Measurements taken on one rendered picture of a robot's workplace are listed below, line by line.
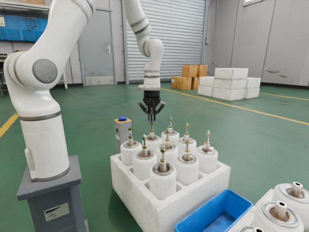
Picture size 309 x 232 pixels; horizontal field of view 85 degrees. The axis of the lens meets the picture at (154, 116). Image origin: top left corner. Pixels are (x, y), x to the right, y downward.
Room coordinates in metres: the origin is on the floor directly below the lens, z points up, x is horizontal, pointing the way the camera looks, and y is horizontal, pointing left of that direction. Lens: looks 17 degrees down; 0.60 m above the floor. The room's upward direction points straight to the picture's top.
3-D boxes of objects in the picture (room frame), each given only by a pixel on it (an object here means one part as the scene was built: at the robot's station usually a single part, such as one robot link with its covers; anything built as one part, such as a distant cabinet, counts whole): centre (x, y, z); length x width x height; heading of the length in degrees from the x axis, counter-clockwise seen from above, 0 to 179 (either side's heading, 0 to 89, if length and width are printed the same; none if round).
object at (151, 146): (0.77, 0.01, 0.16); 0.10 x 0.10 x 0.18
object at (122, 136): (0.87, 0.17, 0.16); 0.07 x 0.07 x 0.31; 35
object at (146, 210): (0.68, -0.06, 0.09); 0.39 x 0.39 x 0.18; 35
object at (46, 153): (0.43, 0.30, 0.39); 0.09 x 0.09 x 0.17; 27
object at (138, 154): (0.61, 0.04, 0.25); 0.08 x 0.08 x 0.01
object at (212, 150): (0.65, -0.22, 0.25); 0.08 x 0.08 x 0.01
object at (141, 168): (0.61, 0.04, 0.16); 0.10 x 0.10 x 0.18
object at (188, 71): (4.45, -0.89, 0.45); 0.30 x 0.24 x 0.30; 29
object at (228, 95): (3.15, -1.38, 0.09); 0.39 x 0.39 x 0.18; 31
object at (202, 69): (4.63, -1.20, 0.45); 0.30 x 0.24 x 0.30; 25
